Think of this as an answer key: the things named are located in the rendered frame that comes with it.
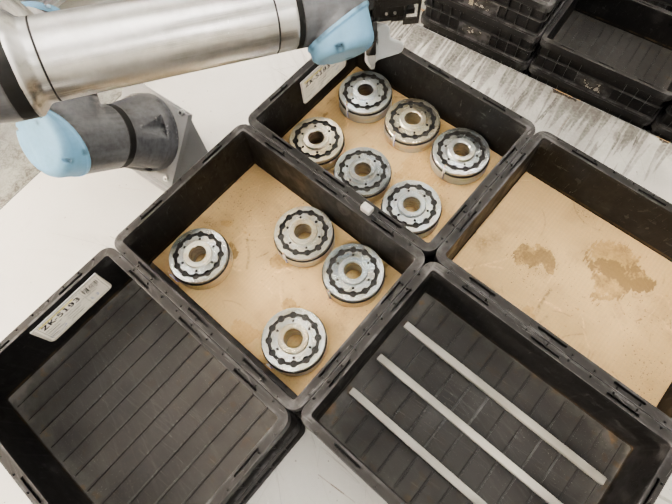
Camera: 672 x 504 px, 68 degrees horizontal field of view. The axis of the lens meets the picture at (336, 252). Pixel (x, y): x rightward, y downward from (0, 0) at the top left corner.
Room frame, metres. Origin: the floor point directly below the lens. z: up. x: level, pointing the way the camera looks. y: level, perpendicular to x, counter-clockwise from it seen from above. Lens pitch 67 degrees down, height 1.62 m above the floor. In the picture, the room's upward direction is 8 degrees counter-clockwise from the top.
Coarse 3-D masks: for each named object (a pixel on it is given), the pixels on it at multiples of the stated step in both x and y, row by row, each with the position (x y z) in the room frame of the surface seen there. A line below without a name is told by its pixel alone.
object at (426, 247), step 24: (432, 72) 0.61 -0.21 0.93; (480, 96) 0.54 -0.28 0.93; (528, 120) 0.48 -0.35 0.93; (288, 144) 0.50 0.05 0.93; (312, 168) 0.45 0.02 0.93; (504, 168) 0.40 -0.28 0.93; (480, 192) 0.36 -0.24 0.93; (456, 216) 0.33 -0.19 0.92; (408, 240) 0.30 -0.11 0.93; (432, 240) 0.29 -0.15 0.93
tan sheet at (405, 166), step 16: (336, 96) 0.67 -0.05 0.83; (400, 96) 0.65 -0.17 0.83; (320, 112) 0.64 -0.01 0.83; (336, 112) 0.63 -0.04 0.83; (352, 128) 0.59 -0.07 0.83; (368, 128) 0.58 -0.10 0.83; (448, 128) 0.56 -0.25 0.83; (352, 144) 0.55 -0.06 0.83; (368, 144) 0.55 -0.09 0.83; (384, 144) 0.54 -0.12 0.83; (400, 160) 0.50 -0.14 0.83; (416, 160) 0.50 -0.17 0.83; (496, 160) 0.47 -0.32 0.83; (400, 176) 0.47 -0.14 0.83; (416, 176) 0.46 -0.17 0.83; (432, 176) 0.46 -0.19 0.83; (448, 192) 0.42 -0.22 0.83; (464, 192) 0.42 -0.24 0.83; (448, 208) 0.39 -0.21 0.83
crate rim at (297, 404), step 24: (264, 144) 0.51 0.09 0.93; (192, 168) 0.48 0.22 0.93; (168, 192) 0.44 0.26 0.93; (336, 192) 0.40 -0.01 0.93; (144, 216) 0.40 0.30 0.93; (360, 216) 0.35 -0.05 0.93; (120, 240) 0.37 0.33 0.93; (144, 264) 0.32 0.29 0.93; (168, 288) 0.27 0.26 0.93; (192, 312) 0.24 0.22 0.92; (216, 336) 0.19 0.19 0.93; (360, 336) 0.16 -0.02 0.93; (240, 360) 0.15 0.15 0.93; (336, 360) 0.13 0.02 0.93; (264, 384) 0.11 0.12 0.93; (312, 384) 0.11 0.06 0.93; (288, 408) 0.08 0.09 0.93
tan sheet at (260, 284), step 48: (240, 192) 0.48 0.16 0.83; (288, 192) 0.47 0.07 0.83; (240, 240) 0.39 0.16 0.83; (336, 240) 0.36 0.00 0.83; (240, 288) 0.30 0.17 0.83; (288, 288) 0.28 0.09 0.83; (384, 288) 0.26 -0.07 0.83; (240, 336) 0.21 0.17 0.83; (336, 336) 0.19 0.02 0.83; (288, 384) 0.13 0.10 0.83
